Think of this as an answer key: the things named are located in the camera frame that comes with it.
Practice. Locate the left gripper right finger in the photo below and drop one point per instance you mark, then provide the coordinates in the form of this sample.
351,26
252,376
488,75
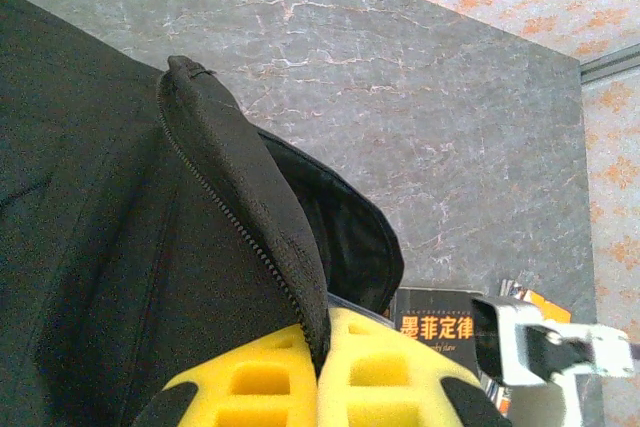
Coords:
400,387

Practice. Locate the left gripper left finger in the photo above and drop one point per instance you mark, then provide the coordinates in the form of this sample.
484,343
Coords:
225,397

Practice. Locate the black book with antler cover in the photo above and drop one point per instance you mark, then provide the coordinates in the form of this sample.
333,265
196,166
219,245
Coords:
435,307

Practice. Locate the black backpack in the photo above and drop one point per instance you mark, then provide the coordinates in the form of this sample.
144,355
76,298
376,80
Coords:
100,197

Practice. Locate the orange book with colourful cover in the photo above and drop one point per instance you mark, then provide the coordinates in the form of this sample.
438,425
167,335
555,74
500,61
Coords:
550,304

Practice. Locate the aluminium right corner post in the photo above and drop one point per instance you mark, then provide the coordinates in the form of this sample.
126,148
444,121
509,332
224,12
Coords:
615,62

